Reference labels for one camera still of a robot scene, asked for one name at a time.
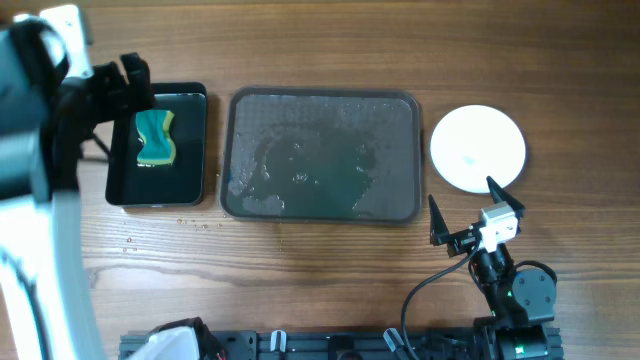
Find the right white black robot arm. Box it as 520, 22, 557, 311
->
428, 177, 558, 359

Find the white plate back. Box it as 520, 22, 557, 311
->
430, 105, 527, 194

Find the green yellow sponge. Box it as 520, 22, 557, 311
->
135, 110, 177, 167

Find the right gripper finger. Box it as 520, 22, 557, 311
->
486, 176, 525, 213
428, 195, 449, 245

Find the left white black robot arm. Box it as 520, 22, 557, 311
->
1, 5, 209, 359

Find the large dark brown tray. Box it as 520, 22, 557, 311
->
219, 86, 423, 226

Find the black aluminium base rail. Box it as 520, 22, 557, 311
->
118, 325, 564, 360

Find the small black water tray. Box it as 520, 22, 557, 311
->
105, 82, 208, 208

